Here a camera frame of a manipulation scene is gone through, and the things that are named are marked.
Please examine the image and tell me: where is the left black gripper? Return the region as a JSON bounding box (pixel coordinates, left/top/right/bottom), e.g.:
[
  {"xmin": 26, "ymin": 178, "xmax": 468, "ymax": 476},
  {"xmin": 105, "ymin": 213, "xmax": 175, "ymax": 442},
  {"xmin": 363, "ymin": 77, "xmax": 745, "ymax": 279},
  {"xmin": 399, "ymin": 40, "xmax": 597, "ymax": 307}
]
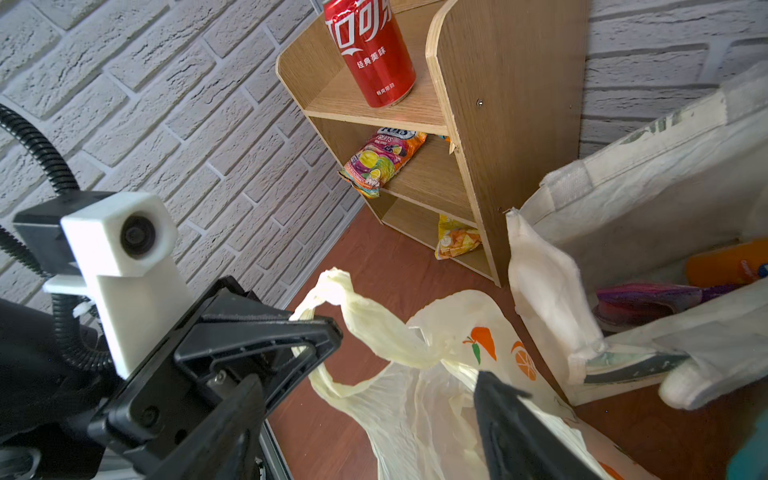
[{"xmin": 1, "ymin": 277, "xmax": 343, "ymax": 479}]

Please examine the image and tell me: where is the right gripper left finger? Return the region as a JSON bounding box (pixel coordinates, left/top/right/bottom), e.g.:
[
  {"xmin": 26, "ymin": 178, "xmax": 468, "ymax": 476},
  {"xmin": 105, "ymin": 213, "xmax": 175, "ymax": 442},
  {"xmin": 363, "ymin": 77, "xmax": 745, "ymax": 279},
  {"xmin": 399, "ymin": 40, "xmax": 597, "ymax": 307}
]
[{"xmin": 148, "ymin": 375, "xmax": 265, "ymax": 479}]

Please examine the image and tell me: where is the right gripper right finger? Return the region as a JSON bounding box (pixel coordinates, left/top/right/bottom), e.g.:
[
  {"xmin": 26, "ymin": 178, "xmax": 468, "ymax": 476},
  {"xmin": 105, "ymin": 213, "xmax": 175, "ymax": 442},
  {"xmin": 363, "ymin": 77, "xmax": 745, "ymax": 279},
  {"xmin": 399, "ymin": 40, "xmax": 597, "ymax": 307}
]
[{"xmin": 473, "ymin": 371, "xmax": 609, "ymax": 479}]

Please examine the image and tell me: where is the thin cream plastic bag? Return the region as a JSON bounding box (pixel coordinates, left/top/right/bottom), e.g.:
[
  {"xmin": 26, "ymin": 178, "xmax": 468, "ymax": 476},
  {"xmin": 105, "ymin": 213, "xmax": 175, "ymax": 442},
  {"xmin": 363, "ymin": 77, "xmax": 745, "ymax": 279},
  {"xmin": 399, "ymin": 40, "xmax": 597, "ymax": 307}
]
[{"xmin": 292, "ymin": 268, "xmax": 648, "ymax": 479}]

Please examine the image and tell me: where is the purple candy bag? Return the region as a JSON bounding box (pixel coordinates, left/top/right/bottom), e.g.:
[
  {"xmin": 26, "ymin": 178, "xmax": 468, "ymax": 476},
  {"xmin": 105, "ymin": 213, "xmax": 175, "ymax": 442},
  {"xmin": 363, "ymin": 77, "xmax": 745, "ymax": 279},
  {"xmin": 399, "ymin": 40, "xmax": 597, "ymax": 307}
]
[{"xmin": 592, "ymin": 283, "xmax": 740, "ymax": 333}]

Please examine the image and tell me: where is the canvas tote bag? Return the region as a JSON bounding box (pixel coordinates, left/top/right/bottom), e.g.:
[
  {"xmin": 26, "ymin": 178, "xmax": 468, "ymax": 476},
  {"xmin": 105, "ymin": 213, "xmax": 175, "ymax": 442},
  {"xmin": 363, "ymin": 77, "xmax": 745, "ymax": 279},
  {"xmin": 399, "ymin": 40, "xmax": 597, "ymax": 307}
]
[{"xmin": 506, "ymin": 62, "xmax": 767, "ymax": 410}]

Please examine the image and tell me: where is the orange Fanta can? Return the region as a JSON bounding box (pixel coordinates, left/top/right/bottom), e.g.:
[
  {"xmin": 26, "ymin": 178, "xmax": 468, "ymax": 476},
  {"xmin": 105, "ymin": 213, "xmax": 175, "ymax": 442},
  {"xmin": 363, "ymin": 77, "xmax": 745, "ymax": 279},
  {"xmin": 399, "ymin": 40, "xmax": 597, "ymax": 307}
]
[{"xmin": 685, "ymin": 239, "xmax": 767, "ymax": 288}]

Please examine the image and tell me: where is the yellow chip bag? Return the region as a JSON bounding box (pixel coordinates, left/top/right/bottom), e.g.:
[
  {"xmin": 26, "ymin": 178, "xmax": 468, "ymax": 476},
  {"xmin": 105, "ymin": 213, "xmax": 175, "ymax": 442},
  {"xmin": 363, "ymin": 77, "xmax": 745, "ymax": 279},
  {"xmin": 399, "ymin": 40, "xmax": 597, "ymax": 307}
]
[{"xmin": 435, "ymin": 215, "xmax": 482, "ymax": 260}]

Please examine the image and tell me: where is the pink green candy bag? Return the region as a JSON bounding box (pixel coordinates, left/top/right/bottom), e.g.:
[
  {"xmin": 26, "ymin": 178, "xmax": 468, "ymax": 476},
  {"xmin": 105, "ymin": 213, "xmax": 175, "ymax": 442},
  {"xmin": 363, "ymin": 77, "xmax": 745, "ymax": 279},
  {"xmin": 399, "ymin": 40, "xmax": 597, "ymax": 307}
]
[{"xmin": 339, "ymin": 128, "xmax": 428, "ymax": 199}]

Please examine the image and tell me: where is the red cola can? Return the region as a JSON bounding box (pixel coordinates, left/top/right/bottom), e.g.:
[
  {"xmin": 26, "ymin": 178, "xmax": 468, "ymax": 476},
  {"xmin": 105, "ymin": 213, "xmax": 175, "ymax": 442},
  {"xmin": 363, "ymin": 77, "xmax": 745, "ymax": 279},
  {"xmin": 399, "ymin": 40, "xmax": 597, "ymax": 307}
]
[{"xmin": 323, "ymin": 0, "xmax": 416, "ymax": 108}]

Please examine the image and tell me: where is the wooden shelf unit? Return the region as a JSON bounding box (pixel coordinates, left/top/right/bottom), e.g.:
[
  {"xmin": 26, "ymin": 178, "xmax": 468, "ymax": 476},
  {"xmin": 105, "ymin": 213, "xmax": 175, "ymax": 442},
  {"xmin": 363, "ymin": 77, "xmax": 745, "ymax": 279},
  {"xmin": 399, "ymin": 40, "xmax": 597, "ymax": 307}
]
[{"xmin": 276, "ymin": 1, "xmax": 590, "ymax": 286}]

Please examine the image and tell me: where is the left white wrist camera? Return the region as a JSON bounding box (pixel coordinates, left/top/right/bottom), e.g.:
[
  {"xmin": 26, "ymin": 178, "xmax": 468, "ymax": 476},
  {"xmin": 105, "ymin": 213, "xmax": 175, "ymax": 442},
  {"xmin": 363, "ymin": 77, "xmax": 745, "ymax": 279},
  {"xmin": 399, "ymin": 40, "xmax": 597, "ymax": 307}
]
[{"xmin": 43, "ymin": 192, "xmax": 194, "ymax": 379}]

